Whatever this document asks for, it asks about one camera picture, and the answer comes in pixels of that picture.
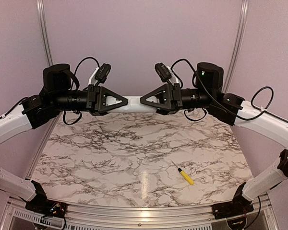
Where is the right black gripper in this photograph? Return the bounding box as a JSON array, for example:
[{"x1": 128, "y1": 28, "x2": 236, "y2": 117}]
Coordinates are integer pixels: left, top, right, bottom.
[{"x1": 141, "y1": 82, "x2": 215, "y2": 115}]

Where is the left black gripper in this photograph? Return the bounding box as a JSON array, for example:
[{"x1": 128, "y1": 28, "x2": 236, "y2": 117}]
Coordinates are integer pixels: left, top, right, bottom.
[{"x1": 51, "y1": 83, "x2": 128, "y2": 115}]

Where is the white remote control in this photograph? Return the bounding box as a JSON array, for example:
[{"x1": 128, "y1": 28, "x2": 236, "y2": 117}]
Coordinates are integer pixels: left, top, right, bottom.
[{"x1": 111, "y1": 96, "x2": 157, "y2": 113}]

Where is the yellow handled screwdriver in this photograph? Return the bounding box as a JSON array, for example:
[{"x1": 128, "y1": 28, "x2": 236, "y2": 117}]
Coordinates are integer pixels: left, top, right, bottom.
[{"x1": 172, "y1": 161, "x2": 194, "y2": 185}]

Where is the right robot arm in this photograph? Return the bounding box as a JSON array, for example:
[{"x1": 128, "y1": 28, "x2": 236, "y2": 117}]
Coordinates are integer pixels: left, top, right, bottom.
[{"x1": 140, "y1": 62, "x2": 288, "y2": 215}]

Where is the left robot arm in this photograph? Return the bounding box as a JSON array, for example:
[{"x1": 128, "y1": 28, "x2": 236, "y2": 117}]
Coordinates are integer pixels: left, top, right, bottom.
[{"x1": 0, "y1": 63, "x2": 128, "y2": 144}]

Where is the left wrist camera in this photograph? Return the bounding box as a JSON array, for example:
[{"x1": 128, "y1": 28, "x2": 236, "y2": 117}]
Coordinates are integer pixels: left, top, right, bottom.
[{"x1": 88, "y1": 63, "x2": 111, "y2": 87}]

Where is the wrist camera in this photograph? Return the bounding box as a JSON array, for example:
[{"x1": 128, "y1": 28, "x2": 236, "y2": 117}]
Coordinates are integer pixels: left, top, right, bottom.
[
  {"x1": 155, "y1": 63, "x2": 180, "y2": 86},
  {"x1": 88, "y1": 63, "x2": 111, "y2": 87}
]

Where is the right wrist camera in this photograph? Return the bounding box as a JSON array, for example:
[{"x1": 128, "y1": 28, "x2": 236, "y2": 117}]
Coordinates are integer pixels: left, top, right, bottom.
[{"x1": 155, "y1": 63, "x2": 180, "y2": 86}]

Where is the right aluminium frame post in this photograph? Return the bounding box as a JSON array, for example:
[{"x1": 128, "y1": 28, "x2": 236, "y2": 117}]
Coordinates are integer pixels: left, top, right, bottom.
[{"x1": 227, "y1": 0, "x2": 249, "y2": 82}]

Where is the aluminium frame post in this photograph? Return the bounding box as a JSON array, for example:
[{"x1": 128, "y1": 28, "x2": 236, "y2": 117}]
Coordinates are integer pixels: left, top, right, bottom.
[
  {"x1": 36, "y1": 0, "x2": 53, "y2": 67},
  {"x1": 227, "y1": 0, "x2": 249, "y2": 82}
]

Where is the left aluminium frame post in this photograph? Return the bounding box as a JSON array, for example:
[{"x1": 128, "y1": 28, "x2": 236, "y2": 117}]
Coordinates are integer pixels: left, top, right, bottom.
[{"x1": 36, "y1": 0, "x2": 53, "y2": 67}]

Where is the front aluminium rail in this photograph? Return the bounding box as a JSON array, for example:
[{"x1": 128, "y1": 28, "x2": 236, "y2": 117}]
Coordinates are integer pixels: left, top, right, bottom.
[{"x1": 8, "y1": 203, "x2": 271, "y2": 230}]

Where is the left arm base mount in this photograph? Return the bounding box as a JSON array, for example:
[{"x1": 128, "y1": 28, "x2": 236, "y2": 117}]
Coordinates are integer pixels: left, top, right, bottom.
[{"x1": 25, "y1": 181, "x2": 67, "y2": 230}]

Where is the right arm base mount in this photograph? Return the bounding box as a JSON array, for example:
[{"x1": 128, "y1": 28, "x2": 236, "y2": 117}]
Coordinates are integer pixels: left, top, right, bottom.
[{"x1": 212, "y1": 182, "x2": 261, "y2": 230}]

